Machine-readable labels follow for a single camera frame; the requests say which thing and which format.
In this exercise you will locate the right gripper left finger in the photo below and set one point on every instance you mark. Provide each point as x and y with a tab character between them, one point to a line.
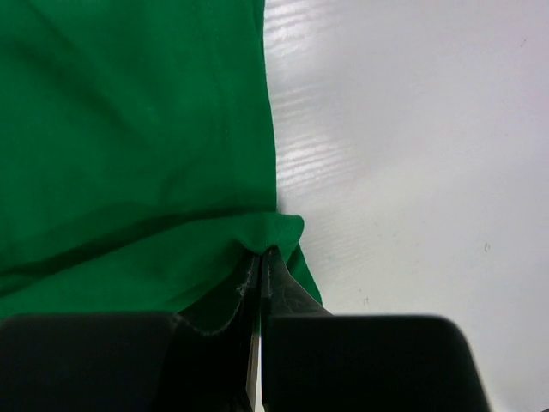
203	358

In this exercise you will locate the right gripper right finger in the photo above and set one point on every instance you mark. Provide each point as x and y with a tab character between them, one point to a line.
313	360

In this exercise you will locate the green t shirt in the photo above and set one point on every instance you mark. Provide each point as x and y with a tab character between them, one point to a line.
137	154

